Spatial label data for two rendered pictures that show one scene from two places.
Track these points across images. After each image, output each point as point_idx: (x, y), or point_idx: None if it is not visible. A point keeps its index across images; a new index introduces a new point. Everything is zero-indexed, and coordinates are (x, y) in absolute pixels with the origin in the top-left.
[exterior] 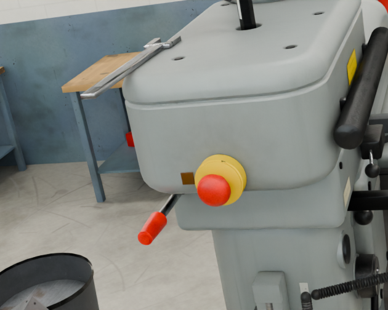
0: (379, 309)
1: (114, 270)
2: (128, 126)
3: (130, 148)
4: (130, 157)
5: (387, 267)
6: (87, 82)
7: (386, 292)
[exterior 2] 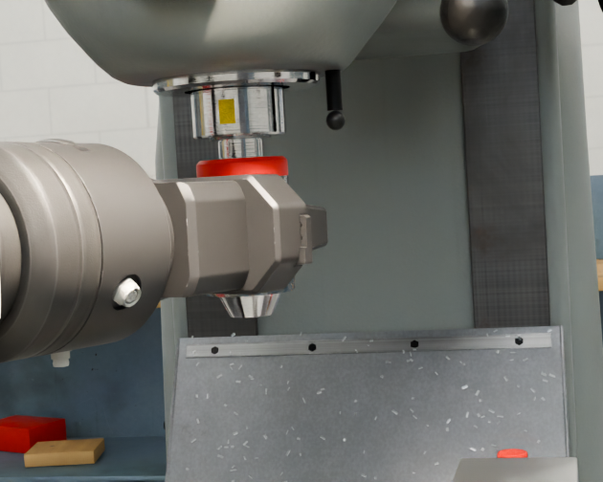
0: (457, 271)
1: None
2: None
3: None
4: None
5: (481, 136)
6: None
7: (477, 212)
